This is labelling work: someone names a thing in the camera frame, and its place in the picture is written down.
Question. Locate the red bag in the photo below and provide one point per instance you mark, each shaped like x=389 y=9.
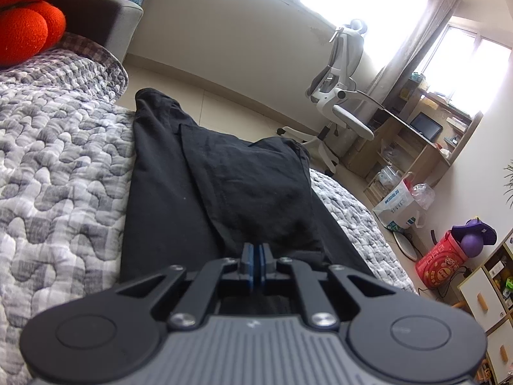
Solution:
x=439 y=264

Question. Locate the white paper shopping bag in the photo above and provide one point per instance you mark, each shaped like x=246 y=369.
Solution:
x=394 y=204

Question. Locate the white office chair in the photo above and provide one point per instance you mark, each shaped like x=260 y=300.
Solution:
x=336 y=88

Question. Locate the purple ball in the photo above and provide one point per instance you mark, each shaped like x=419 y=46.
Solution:
x=473 y=244

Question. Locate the wooden desk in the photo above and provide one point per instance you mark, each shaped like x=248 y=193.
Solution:
x=437 y=156

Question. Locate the grey curtain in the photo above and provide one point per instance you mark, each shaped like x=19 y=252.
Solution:
x=421 y=36

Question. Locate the clear plastic bag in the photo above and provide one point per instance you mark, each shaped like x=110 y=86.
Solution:
x=424 y=194

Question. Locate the orange flower cushion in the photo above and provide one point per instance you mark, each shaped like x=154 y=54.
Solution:
x=24 y=28

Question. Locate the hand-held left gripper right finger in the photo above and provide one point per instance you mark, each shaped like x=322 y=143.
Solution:
x=260 y=266

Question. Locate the white round disc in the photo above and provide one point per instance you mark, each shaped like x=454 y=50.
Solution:
x=404 y=244

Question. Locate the potted green plant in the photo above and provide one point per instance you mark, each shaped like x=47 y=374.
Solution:
x=509 y=184

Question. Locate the black garment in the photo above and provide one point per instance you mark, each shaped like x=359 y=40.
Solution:
x=224 y=176

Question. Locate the grey patterned quilt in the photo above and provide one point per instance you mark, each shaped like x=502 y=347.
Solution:
x=60 y=148

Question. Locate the grey sofa armrest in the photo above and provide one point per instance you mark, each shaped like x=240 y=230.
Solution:
x=108 y=20

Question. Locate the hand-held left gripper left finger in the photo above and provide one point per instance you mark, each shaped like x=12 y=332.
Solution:
x=249 y=264

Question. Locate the purple hat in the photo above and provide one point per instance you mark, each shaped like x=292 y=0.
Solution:
x=479 y=226

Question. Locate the white cabinet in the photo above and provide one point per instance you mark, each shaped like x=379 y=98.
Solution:
x=477 y=288

